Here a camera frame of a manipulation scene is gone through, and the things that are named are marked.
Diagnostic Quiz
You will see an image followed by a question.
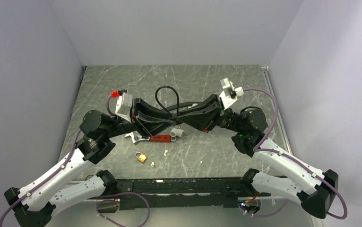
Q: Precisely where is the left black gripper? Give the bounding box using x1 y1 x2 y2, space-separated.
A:
104 97 177 139

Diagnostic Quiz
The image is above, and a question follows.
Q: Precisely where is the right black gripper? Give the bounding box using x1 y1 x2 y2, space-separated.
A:
176 95 243 133

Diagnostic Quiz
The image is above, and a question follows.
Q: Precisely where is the black cable padlock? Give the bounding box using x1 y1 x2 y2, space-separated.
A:
154 85 181 120

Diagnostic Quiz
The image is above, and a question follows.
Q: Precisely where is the white pipe elbow near wrench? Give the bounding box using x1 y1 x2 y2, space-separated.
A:
169 128 184 138

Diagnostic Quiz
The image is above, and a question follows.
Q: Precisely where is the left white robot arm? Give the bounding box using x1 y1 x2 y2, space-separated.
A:
4 95 178 227

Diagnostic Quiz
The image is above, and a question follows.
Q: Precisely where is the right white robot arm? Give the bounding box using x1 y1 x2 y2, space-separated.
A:
169 92 340 219

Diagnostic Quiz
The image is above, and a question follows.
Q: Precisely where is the brass padlock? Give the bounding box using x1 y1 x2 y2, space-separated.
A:
135 152 147 163

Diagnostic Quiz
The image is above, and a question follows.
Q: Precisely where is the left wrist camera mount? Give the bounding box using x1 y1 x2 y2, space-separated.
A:
111 90 133 122

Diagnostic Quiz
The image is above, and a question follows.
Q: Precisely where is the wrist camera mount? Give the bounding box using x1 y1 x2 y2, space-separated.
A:
111 90 133 122
219 78 244 109

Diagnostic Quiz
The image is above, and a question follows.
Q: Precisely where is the red handled adjustable wrench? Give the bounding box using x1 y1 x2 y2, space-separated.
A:
124 132 177 144

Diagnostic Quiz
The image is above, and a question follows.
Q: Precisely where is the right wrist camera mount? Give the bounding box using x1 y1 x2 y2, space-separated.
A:
219 78 244 109

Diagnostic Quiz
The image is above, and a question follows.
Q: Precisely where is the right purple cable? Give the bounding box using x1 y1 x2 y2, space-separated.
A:
239 87 348 220

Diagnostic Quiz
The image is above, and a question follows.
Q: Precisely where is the purple cable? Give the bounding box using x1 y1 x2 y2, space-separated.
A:
0 94 152 227
239 87 348 220

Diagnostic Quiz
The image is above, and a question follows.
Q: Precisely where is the aluminium rail right edge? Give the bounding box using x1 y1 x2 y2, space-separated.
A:
260 66 293 155

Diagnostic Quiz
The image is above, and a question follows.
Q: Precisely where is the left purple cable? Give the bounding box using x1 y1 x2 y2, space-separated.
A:
0 94 152 227

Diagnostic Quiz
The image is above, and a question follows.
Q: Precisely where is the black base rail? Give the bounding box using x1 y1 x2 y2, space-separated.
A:
85 177 272 211

